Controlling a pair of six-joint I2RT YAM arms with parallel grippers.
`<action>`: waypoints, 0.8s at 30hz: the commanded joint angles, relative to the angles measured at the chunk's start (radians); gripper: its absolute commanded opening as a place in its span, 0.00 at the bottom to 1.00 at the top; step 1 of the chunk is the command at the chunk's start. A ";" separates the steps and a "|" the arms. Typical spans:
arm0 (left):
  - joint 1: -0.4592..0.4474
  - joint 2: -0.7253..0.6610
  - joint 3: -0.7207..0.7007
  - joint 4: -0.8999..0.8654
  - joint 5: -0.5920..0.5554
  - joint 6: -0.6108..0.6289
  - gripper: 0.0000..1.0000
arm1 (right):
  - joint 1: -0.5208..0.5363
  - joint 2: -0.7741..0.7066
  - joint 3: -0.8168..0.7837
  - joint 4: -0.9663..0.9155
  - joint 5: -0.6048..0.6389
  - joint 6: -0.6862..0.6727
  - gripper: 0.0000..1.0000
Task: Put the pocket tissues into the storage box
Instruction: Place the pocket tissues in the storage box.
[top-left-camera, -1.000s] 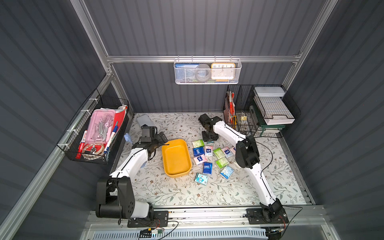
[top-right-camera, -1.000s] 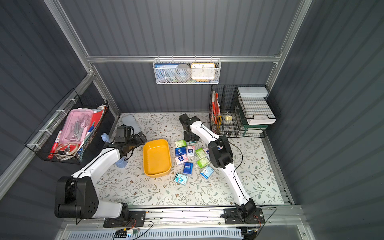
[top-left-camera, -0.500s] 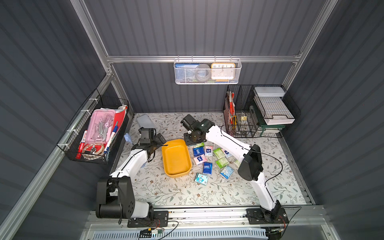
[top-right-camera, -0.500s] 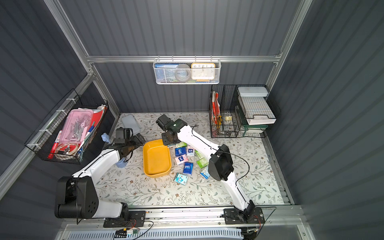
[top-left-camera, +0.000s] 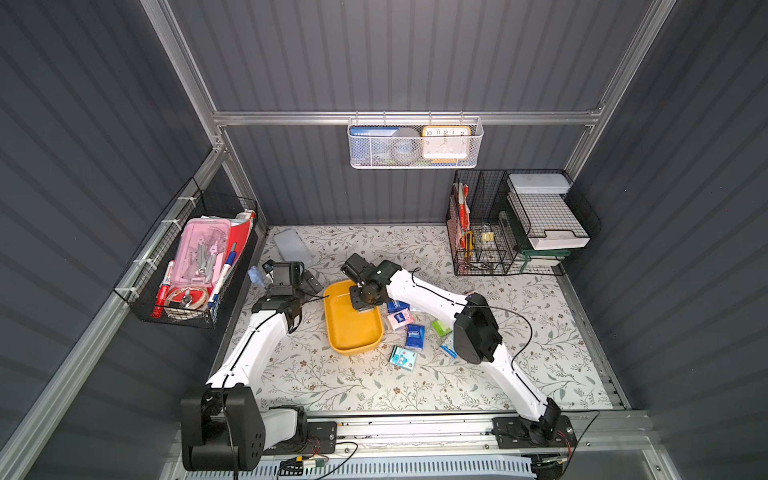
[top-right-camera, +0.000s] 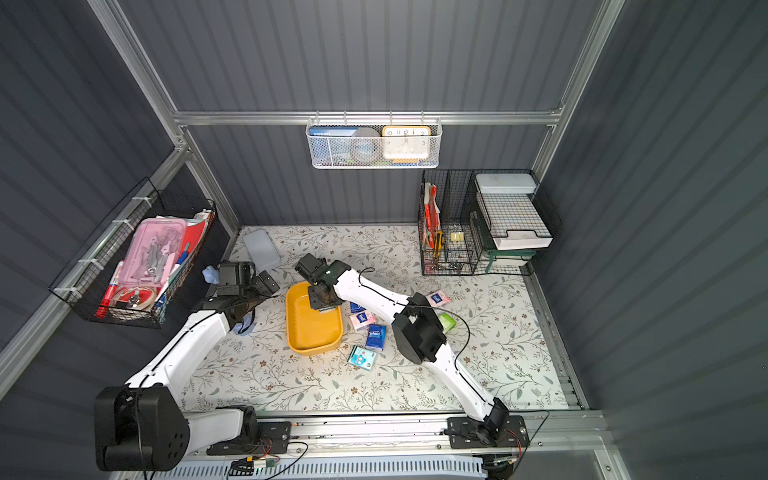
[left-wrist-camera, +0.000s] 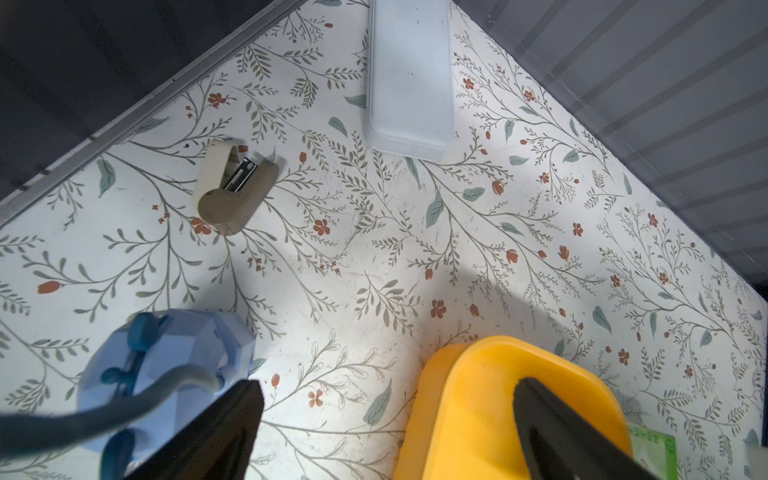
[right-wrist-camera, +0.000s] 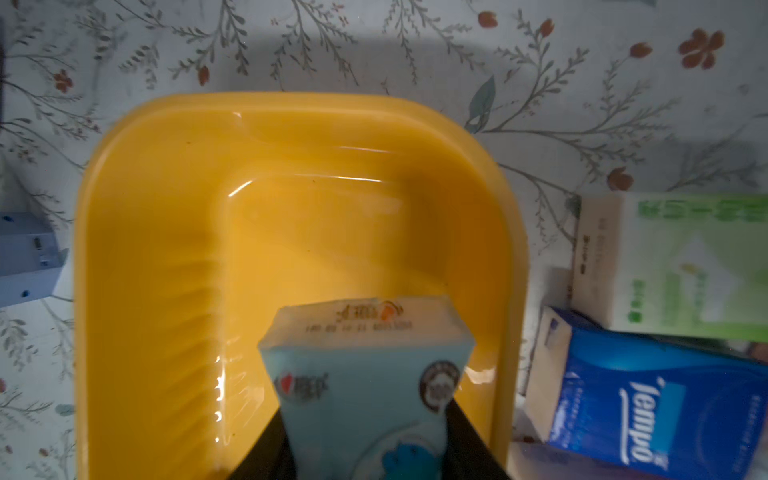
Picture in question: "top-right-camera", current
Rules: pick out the pink pencil case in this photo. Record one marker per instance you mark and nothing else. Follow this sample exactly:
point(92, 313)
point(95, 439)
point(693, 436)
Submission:
point(155, 243)

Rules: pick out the black wire desk organizer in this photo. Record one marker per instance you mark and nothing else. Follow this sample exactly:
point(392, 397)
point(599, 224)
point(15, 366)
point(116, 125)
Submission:
point(456, 195)

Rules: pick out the green tissue pack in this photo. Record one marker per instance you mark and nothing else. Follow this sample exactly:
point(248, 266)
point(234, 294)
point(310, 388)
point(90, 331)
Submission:
point(447, 321)

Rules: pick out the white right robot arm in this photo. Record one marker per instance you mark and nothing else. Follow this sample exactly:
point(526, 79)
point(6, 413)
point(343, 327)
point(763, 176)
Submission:
point(418, 334)

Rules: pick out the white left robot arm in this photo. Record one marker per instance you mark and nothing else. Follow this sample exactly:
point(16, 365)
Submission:
point(141, 426)

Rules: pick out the pink floral tissue pack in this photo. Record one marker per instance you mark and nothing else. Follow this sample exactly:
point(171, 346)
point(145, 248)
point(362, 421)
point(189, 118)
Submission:
point(362, 319)

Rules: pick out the yellow utility knife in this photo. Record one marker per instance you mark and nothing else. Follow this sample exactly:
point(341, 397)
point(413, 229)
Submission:
point(438, 245)

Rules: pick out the translucent box lid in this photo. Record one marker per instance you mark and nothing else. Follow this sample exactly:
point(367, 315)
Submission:
point(261, 250)

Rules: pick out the teal cartoon tissue pack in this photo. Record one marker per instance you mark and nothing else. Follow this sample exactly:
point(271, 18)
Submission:
point(362, 358)

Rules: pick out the yellow storage box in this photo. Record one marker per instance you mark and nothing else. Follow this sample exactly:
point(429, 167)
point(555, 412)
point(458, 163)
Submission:
point(311, 332)

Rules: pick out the beige alarm clock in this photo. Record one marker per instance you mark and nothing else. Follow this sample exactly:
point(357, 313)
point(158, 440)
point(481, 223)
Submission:
point(406, 143)

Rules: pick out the grey tape roll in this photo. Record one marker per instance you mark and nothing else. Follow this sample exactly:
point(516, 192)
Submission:
point(365, 146)

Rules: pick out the black wire side basket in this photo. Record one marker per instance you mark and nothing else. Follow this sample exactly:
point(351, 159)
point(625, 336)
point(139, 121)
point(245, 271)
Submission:
point(89, 285)

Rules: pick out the white wire wall basket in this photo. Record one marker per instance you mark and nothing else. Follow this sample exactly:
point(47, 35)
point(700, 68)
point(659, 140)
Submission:
point(328, 146)

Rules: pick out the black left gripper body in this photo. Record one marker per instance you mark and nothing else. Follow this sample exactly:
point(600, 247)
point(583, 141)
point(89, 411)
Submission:
point(241, 310)

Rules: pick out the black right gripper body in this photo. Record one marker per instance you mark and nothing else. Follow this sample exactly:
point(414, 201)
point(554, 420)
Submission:
point(325, 297)

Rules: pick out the dark blue Tempo tissue pack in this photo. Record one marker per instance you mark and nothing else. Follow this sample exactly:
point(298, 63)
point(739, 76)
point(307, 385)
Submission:
point(376, 337)

